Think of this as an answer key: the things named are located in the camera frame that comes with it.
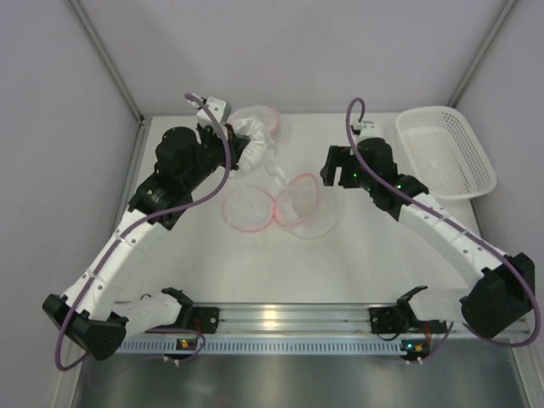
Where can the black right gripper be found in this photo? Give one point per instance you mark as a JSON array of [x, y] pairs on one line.
[[344, 166]]

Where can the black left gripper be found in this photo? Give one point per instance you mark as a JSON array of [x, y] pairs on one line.
[[232, 140]]

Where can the white mesh laundry bag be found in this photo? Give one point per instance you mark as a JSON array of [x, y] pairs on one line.
[[269, 116], [303, 208]]

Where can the white cloth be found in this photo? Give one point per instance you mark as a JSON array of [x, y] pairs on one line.
[[261, 151]]

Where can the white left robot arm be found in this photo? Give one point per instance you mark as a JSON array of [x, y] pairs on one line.
[[89, 313]]

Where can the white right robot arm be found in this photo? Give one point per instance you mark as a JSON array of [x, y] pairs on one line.
[[499, 288]]

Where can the white plastic basket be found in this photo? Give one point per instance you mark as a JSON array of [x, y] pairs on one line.
[[445, 153]]

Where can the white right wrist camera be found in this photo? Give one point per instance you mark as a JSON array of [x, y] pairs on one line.
[[366, 130]]

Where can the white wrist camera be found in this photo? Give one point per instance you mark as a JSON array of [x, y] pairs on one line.
[[366, 130], [219, 108]]

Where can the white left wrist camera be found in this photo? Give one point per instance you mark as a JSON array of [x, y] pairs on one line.
[[219, 108]]

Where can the aluminium mounting rail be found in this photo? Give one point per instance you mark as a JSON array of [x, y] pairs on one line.
[[384, 320]]

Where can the aluminium frame post left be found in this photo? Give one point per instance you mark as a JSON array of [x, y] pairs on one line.
[[92, 34]]

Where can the aluminium frame post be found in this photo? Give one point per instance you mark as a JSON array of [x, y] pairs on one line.
[[486, 44], [92, 34]]

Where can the white slotted cable duct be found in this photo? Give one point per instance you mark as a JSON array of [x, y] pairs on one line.
[[273, 346]]

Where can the aluminium frame post right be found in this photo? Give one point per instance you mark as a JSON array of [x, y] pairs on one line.
[[486, 44]]

